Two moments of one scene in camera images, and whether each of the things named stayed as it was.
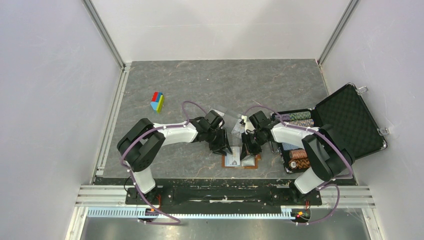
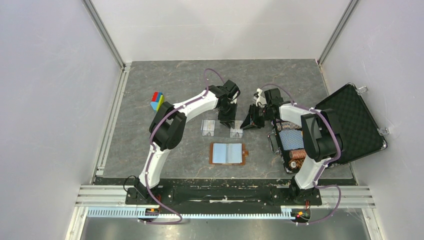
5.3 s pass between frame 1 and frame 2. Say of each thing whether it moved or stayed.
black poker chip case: stayed
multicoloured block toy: stayed
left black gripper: moved
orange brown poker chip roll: stayed
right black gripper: moved
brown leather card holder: moved
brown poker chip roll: stayed
